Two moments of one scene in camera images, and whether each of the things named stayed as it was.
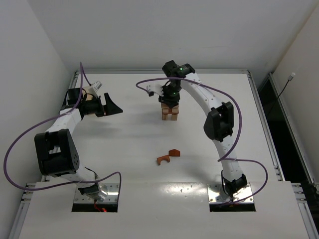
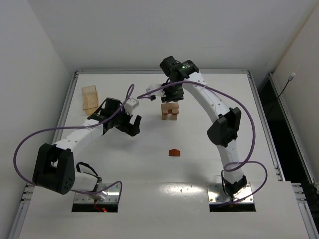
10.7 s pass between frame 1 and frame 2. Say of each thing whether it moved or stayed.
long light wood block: stayed
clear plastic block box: stayed
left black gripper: moved
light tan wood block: stayed
